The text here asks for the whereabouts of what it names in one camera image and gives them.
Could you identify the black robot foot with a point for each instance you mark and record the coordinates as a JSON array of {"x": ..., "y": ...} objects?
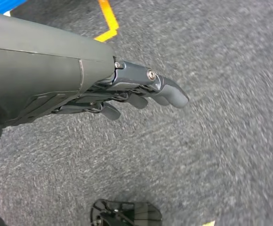
[{"x": 127, "y": 215}]

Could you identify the blue metal shelf rack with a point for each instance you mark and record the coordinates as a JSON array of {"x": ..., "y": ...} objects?
[{"x": 0, "y": 4}]

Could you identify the yellow floor tape outline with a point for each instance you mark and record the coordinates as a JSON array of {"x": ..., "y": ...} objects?
[{"x": 110, "y": 18}]

